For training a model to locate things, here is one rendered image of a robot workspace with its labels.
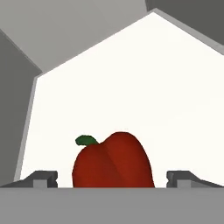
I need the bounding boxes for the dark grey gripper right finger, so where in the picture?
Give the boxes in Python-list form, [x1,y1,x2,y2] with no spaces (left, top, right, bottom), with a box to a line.
[165,170,224,189]

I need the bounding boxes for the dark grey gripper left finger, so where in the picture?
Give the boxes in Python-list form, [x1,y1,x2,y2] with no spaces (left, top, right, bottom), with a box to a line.
[0,170,59,189]

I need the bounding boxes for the red bell pepper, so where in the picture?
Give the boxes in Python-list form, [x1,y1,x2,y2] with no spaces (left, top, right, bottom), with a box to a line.
[72,131,156,189]

